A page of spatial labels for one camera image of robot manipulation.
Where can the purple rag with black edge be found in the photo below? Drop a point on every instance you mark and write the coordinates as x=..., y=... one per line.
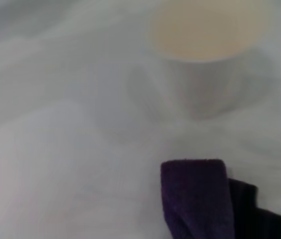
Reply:
x=200, y=199

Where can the white paper cup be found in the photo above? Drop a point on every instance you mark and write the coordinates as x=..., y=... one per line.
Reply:
x=205, y=49

